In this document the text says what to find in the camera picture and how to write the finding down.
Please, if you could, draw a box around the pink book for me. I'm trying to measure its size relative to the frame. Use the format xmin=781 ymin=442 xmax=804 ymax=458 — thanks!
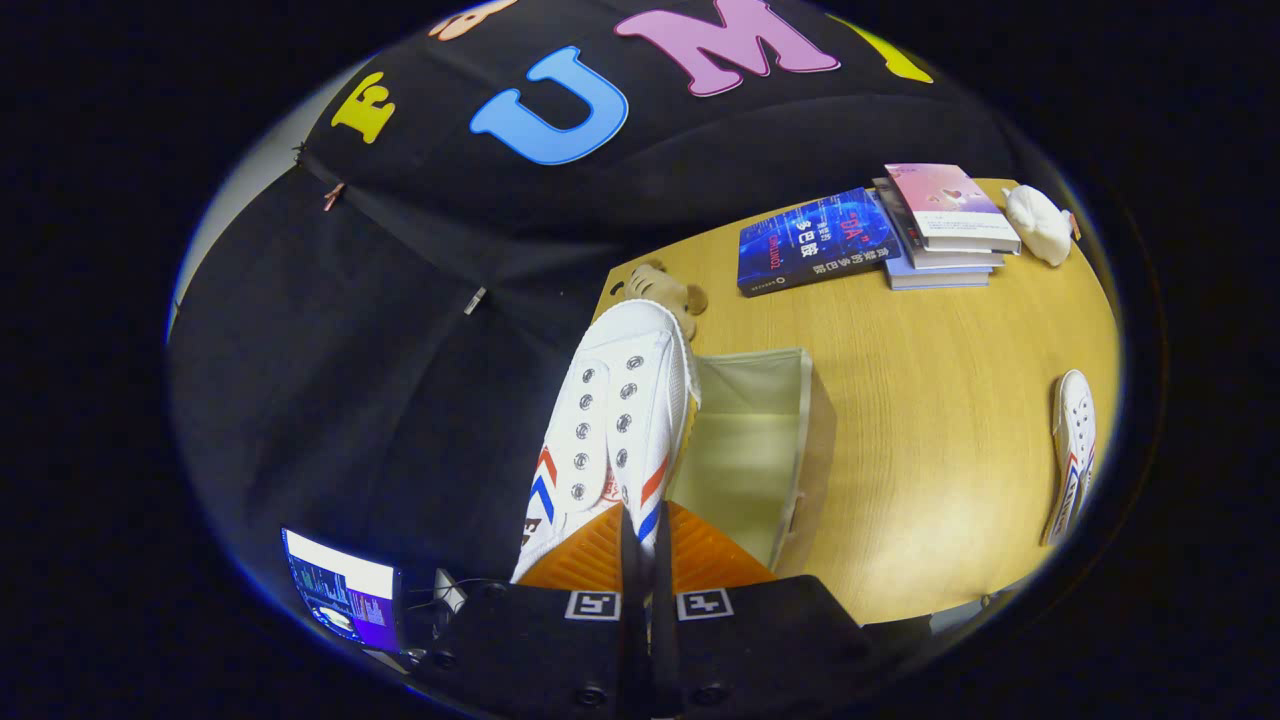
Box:
xmin=884 ymin=163 xmax=1023 ymax=255

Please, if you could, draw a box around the black backdrop cloth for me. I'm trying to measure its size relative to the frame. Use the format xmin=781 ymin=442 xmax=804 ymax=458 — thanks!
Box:
xmin=170 ymin=0 xmax=1031 ymax=641

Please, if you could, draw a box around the grey book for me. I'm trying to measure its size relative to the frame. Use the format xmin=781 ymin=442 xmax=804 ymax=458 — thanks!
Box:
xmin=872 ymin=178 xmax=1006 ymax=271

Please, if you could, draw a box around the brown plush toy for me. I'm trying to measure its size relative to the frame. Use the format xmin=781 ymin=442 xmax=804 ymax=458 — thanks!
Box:
xmin=628 ymin=263 xmax=709 ymax=341

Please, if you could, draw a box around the beige fabric storage box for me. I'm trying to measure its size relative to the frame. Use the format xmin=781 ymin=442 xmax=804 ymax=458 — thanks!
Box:
xmin=665 ymin=347 xmax=836 ymax=576

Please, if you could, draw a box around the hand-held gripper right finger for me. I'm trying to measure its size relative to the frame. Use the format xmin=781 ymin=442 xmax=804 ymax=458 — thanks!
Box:
xmin=650 ymin=500 xmax=871 ymax=720

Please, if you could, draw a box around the white plush toy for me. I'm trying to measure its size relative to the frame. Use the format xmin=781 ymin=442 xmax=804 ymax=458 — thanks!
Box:
xmin=1003 ymin=185 xmax=1076 ymax=268

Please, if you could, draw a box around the white canvas shoe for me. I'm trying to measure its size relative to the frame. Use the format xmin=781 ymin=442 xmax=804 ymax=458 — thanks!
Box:
xmin=510 ymin=298 xmax=701 ymax=584
xmin=1040 ymin=369 xmax=1098 ymax=547

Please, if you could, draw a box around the laptop screen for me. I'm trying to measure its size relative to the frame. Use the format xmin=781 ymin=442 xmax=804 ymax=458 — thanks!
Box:
xmin=282 ymin=528 xmax=403 ymax=653

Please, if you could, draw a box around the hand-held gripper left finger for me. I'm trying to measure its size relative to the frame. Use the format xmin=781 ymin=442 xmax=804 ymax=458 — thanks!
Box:
xmin=405 ymin=503 xmax=653 ymax=720

